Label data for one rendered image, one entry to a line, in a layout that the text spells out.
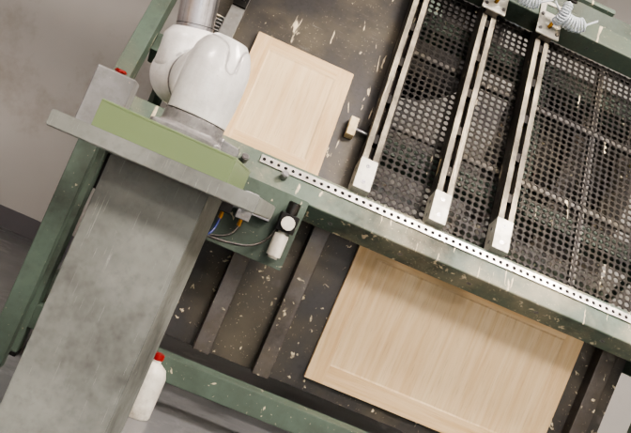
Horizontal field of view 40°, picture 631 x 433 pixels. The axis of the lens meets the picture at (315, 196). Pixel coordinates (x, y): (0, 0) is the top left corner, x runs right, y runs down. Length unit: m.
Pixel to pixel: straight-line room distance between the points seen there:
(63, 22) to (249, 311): 3.18
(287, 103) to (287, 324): 0.76
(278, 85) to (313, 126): 0.19
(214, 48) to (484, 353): 1.63
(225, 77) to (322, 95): 1.02
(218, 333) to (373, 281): 0.57
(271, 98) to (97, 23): 2.88
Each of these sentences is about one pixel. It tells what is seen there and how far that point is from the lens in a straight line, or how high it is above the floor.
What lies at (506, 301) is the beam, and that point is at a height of 0.77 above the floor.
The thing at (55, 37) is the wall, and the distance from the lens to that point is 5.82.
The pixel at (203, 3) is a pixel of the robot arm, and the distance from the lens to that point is 2.34.
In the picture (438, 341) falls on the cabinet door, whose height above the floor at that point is 0.55.
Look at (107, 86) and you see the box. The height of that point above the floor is 0.88.
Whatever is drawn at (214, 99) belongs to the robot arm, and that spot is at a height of 0.92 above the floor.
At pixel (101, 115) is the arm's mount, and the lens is 2.05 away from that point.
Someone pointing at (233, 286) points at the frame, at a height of 0.45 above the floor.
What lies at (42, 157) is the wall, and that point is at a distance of 5.72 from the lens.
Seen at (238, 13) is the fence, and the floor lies 1.33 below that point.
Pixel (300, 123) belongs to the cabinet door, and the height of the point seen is 1.05.
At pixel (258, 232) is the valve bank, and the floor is 0.66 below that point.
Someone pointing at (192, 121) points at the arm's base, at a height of 0.85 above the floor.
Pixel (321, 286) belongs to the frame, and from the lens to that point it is 3.10.
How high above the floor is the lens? 0.72
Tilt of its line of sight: 2 degrees up
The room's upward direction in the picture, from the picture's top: 23 degrees clockwise
